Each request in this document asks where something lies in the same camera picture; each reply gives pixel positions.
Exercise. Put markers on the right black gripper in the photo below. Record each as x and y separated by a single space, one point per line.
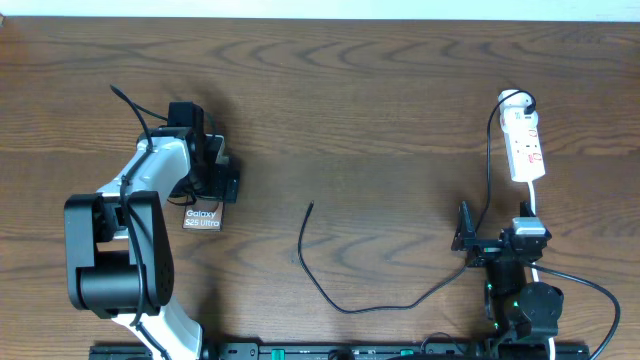
465 239

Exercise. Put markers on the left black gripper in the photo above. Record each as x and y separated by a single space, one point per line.
233 181

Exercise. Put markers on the Galaxy smartphone with brown screen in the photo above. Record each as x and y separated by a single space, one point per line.
203 214

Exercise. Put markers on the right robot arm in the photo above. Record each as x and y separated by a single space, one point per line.
524 312

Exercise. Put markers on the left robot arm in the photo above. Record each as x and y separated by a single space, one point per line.
119 263

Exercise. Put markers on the white power strip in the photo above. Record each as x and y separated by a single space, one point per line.
519 121

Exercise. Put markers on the black mounting rail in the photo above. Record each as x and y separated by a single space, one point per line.
437 350

